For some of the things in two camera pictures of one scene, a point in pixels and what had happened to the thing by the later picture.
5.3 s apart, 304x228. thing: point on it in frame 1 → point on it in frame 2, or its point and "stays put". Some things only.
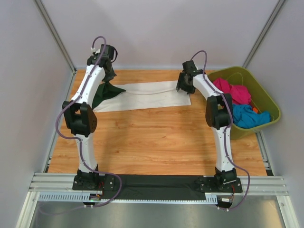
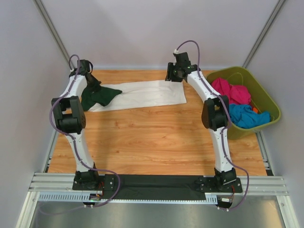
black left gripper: [110, 77] → [97, 84]
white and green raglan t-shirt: [109, 97] stays put
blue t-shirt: [244, 117] stays put
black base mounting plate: [156, 186] stays put
